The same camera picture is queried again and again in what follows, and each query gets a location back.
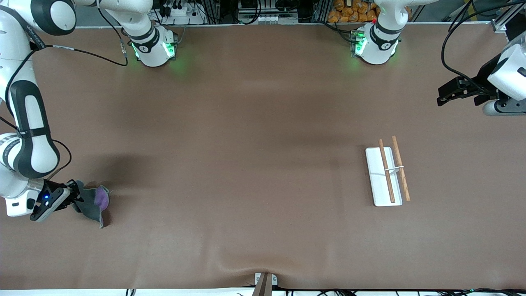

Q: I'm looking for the grey and purple towel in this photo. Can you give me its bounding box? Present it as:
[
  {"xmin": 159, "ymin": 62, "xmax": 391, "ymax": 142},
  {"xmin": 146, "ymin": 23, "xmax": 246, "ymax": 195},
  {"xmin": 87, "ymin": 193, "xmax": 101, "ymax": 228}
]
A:
[{"xmin": 72, "ymin": 181, "xmax": 111, "ymax": 229}]

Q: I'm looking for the wooden rack rod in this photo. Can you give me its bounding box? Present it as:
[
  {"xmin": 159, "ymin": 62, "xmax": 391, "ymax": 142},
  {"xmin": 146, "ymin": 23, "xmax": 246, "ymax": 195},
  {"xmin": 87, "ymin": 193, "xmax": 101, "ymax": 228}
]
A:
[
  {"xmin": 391, "ymin": 136, "xmax": 411, "ymax": 201},
  {"xmin": 378, "ymin": 139, "xmax": 396, "ymax": 204}
]

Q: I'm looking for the white rack base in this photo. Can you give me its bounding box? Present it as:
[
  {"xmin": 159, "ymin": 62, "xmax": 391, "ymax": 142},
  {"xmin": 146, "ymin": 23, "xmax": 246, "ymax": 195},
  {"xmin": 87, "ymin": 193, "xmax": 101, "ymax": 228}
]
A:
[{"xmin": 365, "ymin": 147, "xmax": 404, "ymax": 207}]

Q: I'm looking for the orange packaged goods pile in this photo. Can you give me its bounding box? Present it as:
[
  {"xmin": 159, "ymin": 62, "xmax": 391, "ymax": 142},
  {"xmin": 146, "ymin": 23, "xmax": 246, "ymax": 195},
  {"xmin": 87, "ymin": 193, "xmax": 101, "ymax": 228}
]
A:
[{"xmin": 328, "ymin": 0, "xmax": 378, "ymax": 23}]

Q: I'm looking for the brown table mat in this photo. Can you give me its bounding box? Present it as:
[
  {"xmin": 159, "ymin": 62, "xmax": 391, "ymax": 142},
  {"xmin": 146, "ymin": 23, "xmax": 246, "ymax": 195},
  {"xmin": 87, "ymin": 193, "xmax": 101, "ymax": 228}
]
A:
[{"xmin": 0, "ymin": 23, "xmax": 526, "ymax": 291}]

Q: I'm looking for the white socket box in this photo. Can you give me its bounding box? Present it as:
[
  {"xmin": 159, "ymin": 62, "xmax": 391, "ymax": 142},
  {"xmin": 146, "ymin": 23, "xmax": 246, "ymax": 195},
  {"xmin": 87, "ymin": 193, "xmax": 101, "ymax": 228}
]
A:
[{"xmin": 238, "ymin": 12, "xmax": 298, "ymax": 24}]

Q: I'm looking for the white power strip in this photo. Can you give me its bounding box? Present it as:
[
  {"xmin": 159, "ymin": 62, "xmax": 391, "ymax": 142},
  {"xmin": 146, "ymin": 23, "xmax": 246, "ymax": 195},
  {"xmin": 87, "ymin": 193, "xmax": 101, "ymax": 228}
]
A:
[{"xmin": 158, "ymin": 0, "xmax": 206, "ymax": 25}]

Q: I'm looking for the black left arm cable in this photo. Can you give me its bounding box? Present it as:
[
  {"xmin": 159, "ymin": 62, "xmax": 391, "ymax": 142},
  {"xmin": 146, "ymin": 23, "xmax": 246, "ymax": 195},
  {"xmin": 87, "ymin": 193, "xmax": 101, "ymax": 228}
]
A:
[{"xmin": 441, "ymin": 0, "xmax": 526, "ymax": 97}]

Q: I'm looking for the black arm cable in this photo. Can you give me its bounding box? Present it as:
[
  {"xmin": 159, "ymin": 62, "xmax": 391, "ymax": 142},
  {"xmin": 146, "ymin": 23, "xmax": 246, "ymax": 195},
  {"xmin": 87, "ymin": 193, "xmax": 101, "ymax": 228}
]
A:
[
  {"xmin": 441, "ymin": 0, "xmax": 526, "ymax": 97},
  {"xmin": 0, "ymin": 4, "xmax": 129, "ymax": 181}
]

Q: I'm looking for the aluminium frame profile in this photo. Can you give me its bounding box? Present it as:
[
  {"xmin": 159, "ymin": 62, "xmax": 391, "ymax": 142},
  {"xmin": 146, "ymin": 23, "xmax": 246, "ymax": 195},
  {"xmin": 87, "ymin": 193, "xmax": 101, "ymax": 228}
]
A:
[{"xmin": 491, "ymin": 0, "xmax": 526, "ymax": 33}]

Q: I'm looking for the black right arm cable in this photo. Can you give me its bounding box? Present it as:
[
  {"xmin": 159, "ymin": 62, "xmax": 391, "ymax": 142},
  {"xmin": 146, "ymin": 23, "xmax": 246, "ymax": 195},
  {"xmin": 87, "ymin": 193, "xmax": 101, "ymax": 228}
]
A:
[{"xmin": 0, "ymin": 4, "xmax": 129, "ymax": 181}]

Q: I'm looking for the metal table clamp bracket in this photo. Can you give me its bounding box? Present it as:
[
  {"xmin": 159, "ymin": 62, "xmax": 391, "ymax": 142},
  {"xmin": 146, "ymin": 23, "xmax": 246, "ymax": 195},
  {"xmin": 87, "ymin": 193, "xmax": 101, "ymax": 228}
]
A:
[{"xmin": 254, "ymin": 271, "xmax": 279, "ymax": 296}]

